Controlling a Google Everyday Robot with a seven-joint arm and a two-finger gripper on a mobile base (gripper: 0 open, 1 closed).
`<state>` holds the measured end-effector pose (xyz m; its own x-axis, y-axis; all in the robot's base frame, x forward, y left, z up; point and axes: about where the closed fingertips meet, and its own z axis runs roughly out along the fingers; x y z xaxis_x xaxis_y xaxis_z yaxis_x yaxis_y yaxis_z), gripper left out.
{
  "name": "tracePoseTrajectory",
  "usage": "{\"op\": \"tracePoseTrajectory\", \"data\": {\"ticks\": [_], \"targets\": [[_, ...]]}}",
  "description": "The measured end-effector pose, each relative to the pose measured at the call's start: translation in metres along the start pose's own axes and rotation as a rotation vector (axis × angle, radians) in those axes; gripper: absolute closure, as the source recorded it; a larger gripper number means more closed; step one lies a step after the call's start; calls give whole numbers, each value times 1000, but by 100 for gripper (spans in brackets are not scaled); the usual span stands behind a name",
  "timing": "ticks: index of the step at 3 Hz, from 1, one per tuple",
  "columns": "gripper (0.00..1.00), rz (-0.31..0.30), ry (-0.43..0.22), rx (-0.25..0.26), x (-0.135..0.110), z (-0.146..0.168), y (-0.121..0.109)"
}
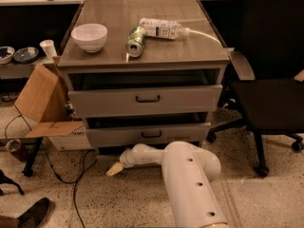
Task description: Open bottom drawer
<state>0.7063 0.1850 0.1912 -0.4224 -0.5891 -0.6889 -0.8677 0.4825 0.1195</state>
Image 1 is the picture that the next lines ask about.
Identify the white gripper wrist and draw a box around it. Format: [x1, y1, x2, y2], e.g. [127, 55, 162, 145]
[106, 148, 136, 177]

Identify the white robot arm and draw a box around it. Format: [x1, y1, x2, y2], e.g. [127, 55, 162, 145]
[106, 142, 230, 228]

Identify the grey middle drawer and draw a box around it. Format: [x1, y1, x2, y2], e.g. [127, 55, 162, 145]
[86, 123, 211, 147]

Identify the grey three-drawer cabinet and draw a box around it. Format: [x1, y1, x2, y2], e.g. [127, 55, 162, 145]
[57, 0, 230, 163]

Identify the open cardboard box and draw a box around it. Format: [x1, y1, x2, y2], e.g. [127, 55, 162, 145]
[14, 65, 91, 151]

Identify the grey top drawer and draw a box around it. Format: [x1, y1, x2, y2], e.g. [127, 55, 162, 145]
[68, 85, 222, 117]

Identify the black stand leg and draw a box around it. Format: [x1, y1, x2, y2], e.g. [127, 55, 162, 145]
[22, 137, 43, 177]

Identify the black shoe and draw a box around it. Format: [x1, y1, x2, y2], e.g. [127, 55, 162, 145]
[17, 198, 51, 228]

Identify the brown cup on floor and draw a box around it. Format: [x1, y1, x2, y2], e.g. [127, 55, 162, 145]
[6, 139, 29, 162]

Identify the green soda can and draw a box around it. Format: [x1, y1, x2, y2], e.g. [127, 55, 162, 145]
[125, 27, 146, 58]

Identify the white ceramic bowl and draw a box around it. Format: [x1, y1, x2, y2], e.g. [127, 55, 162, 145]
[71, 24, 107, 53]

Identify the white paper cup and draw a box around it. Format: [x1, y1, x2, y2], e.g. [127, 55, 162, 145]
[40, 40, 57, 60]

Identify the blue patterned bowl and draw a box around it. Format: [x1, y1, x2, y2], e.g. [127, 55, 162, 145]
[13, 47, 39, 64]

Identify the clear plastic water bottle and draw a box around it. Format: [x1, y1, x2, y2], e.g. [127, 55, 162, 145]
[139, 18, 190, 40]

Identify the white blue bowl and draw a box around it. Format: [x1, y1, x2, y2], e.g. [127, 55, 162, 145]
[0, 47, 15, 65]

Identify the black office chair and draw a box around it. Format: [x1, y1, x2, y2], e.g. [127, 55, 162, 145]
[207, 0, 304, 177]

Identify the black floor cable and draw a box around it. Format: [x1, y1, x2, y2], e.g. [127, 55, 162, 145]
[41, 141, 98, 228]

